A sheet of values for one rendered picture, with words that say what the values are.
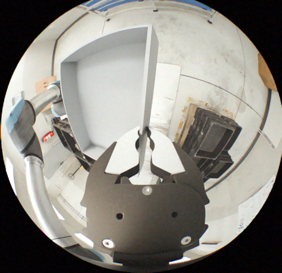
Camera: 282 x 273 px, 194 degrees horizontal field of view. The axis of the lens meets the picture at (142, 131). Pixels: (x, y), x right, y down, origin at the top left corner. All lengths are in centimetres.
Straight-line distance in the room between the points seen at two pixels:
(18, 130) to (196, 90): 146
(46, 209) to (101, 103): 28
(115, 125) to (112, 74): 11
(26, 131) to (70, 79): 22
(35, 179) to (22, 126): 16
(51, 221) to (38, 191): 8
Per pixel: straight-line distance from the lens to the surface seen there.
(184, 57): 127
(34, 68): 379
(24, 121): 36
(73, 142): 118
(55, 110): 71
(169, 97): 50
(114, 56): 17
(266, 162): 249
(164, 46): 132
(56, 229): 25
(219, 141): 106
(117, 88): 16
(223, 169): 151
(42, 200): 27
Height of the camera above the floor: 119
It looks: 54 degrees down
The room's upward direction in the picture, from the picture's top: 152 degrees counter-clockwise
